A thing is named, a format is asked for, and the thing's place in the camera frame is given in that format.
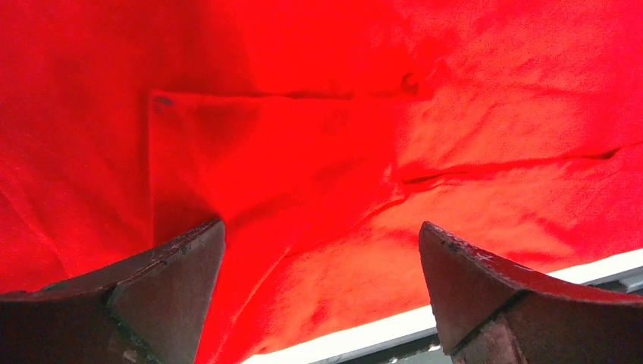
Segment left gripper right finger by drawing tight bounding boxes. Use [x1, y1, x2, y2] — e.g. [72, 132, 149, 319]
[419, 222, 642, 363]

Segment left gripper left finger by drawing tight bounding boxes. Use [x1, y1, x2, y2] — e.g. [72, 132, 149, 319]
[1, 220, 225, 363]

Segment red t-shirt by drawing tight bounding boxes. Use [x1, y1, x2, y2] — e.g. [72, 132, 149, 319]
[1, 1, 642, 363]

